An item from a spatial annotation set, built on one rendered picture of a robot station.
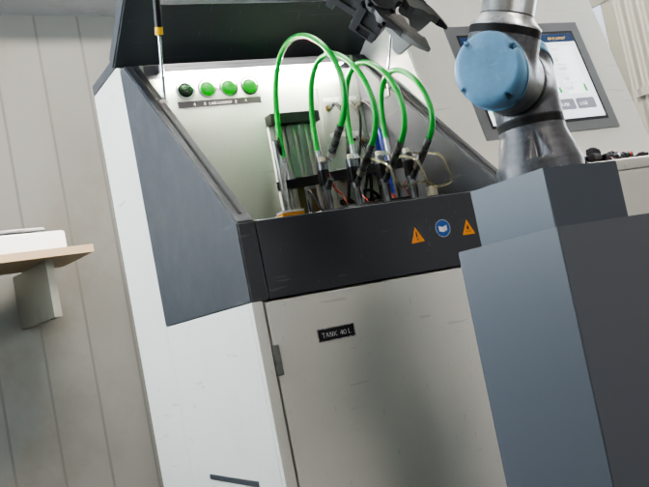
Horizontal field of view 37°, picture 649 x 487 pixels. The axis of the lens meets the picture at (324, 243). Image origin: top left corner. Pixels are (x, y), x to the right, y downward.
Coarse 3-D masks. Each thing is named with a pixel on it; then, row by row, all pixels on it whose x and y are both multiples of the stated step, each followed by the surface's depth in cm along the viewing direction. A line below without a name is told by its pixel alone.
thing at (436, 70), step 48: (432, 0) 264; (480, 0) 271; (576, 0) 287; (384, 48) 263; (432, 48) 256; (432, 96) 250; (624, 96) 278; (480, 144) 250; (624, 144) 270; (624, 192) 235
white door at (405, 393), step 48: (384, 288) 202; (432, 288) 207; (288, 336) 190; (336, 336) 195; (384, 336) 200; (432, 336) 205; (288, 384) 189; (336, 384) 193; (384, 384) 198; (432, 384) 203; (480, 384) 208; (288, 432) 188; (336, 432) 191; (384, 432) 196; (432, 432) 201; (480, 432) 206; (336, 480) 190; (384, 480) 194; (432, 480) 199; (480, 480) 204
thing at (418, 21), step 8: (408, 0) 172; (416, 0) 173; (400, 8) 174; (408, 8) 172; (416, 8) 172; (424, 8) 173; (432, 8) 173; (408, 16) 175; (416, 16) 175; (424, 16) 173; (432, 16) 173; (416, 24) 176; (424, 24) 176; (440, 24) 173
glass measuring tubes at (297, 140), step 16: (288, 112) 255; (304, 112) 257; (272, 128) 255; (288, 128) 255; (304, 128) 260; (288, 144) 257; (304, 144) 256; (272, 160) 255; (288, 160) 256; (304, 160) 256; (304, 176) 257; (304, 192) 254; (320, 192) 259; (304, 208) 253
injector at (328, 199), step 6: (318, 162) 228; (318, 168) 228; (324, 168) 228; (318, 174) 229; (324, 174) 228; (324, 180) 228; (330, 180) 226; (324, 186) 228; (330, 186) 227; (324, 192) 228; (330, 192) 228; (324, 198) 228; (330, 198) 228; (330, 204) 228
